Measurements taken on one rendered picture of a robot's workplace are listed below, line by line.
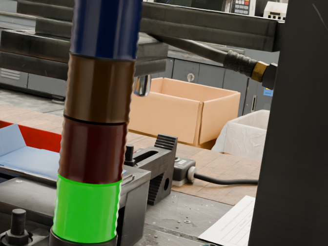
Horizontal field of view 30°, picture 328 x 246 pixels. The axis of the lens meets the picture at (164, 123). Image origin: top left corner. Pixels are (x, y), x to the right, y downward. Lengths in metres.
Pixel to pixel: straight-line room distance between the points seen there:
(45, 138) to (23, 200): 0.39
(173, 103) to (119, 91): 2.61
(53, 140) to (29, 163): 0.28
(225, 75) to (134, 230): 4.62
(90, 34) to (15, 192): 0.32
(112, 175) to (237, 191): 0.66
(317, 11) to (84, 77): 0.23
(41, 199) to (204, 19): 0.23
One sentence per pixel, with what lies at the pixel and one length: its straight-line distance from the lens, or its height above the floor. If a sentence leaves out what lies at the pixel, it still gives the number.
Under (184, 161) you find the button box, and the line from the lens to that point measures 1.00.
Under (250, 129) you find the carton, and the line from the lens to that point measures 2.88.
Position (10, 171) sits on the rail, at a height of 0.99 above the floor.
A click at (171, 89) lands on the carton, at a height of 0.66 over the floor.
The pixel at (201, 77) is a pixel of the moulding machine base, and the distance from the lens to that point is 5.39.
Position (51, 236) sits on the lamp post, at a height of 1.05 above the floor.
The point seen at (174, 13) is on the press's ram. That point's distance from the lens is 0.55.
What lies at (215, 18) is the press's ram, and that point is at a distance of 0.54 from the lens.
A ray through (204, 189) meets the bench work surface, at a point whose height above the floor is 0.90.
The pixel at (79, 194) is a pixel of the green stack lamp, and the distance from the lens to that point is 0.34.
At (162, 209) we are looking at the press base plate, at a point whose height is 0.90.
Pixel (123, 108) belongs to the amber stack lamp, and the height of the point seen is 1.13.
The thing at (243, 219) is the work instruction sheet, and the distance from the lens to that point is 0.87.
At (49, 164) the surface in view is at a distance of 0.70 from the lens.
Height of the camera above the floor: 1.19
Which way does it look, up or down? 12 degrees down
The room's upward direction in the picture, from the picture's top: 7 degrees clockwise
